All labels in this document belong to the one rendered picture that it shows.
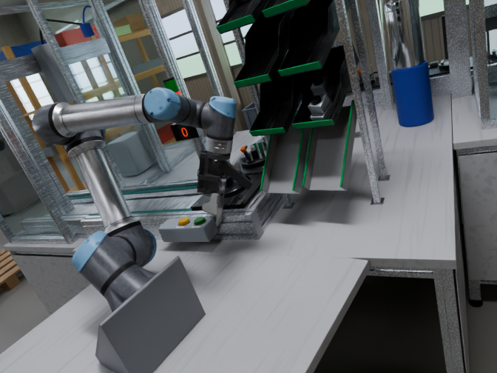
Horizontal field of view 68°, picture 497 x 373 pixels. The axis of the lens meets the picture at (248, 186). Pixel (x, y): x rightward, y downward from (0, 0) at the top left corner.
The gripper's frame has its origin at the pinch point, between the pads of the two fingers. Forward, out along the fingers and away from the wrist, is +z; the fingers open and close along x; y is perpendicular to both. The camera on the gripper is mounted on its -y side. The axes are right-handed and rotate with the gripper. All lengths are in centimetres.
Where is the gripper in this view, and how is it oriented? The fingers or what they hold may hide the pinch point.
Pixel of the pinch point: (218, 216)
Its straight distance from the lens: 113.6
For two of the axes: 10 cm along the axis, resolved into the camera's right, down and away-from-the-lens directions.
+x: 1.1, 3.3, -9.4
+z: -1.3, 9.4, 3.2
